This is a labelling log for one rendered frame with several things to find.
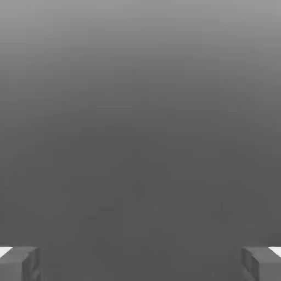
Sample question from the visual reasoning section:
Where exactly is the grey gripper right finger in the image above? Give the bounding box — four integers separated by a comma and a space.
240, 245, 281, 281

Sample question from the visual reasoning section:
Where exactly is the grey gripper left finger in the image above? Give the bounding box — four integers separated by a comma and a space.
0, 245, 42, 281

